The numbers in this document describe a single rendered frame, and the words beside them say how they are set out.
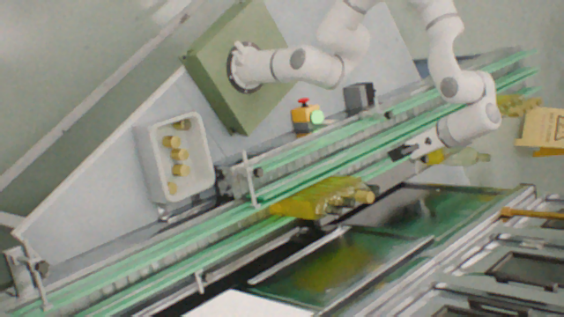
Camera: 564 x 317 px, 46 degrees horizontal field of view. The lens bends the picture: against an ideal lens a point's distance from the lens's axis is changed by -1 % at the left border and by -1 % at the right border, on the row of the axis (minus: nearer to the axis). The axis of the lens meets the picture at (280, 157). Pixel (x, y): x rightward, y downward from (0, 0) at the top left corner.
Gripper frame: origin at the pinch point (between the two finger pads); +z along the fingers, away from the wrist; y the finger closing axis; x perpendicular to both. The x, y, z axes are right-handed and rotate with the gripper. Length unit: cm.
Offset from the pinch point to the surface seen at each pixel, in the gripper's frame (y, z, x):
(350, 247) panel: -2.9, 29.8, -19.6
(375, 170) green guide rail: 36, 44, -4
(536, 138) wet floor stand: 309, 143, -44
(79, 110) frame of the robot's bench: -26, 101, 57
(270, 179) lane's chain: -5.8, 46.3, 7.8
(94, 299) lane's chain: -69, 50, -1
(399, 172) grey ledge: 56, 53, -9
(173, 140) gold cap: -32, 46, 29
